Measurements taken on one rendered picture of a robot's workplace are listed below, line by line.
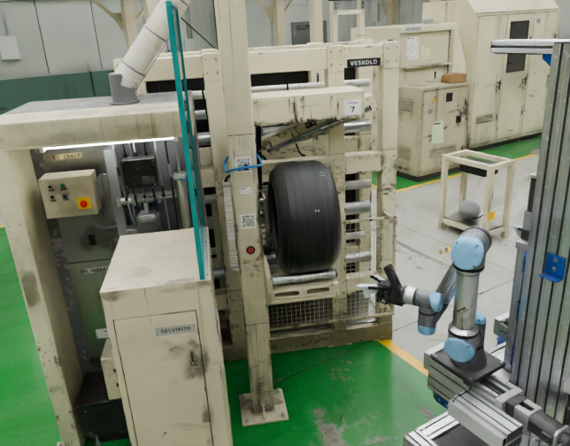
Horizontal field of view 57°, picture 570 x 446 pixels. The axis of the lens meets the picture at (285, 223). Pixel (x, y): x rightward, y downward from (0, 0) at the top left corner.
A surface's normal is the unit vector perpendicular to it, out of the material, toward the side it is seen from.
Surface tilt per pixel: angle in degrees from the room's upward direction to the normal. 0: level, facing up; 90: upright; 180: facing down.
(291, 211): 64
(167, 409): 90
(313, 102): 90
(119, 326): 90
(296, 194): 46
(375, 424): 0
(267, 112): 90
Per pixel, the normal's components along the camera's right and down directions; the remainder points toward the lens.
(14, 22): 0.52, 0.29
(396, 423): -0.05, -0.93
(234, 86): 0.15, 0.35
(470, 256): -0.55, 0.21
